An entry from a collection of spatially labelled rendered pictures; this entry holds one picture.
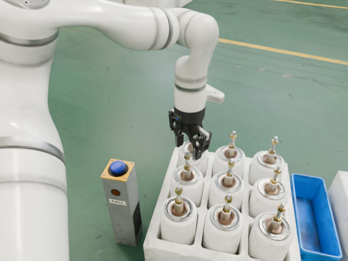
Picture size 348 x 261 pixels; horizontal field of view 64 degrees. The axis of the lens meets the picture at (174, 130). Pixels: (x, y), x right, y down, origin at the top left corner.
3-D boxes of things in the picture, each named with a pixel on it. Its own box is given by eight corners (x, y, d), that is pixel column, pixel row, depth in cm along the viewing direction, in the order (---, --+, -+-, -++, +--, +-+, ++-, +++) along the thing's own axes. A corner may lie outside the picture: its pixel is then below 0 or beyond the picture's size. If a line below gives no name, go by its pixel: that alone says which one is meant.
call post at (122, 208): (136, 247, 90) (126, 182, 71) (115, 243, 91) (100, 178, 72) (143, 228, 95) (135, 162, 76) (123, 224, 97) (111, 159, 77)
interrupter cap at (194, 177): (188, 163, 85) (188, 161, 85) (205, 178, 80) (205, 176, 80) (168, 174, 82) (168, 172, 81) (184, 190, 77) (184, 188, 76)
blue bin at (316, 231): (328, 280, 82) (344, 259, 75) (289, 271, 84) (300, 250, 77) (313, 199, 105) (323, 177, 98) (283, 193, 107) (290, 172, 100)
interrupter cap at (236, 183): (247, 184, 79) (247, 182, 78) (229, 198, 75) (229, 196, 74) (226, 169, 83) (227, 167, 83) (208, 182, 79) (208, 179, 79)
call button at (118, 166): (122, 177, 72) (121, 171, 71) (108, 174, 73) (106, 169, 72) (128, 166, 75) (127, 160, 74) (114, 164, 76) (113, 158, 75)
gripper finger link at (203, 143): (201, 133, 64) (196, 149, 69) (206, 139, 64) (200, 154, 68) (209, 129, 66) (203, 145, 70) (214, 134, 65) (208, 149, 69)
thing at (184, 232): (169, 228, 88) (168, 190, 77) (198, 237, 85) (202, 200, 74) (156, 255, 81) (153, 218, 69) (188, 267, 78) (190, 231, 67)
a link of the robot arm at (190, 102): (226, 101, 66) (229, 77, 63) (190, 118, 61) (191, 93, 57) (200, 86, 72) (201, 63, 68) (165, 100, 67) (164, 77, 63)
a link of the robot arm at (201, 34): (218, 87, 61) (190, 73, 66) (227, 14, 52) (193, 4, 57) (196, 98, 57) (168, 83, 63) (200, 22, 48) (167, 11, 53)
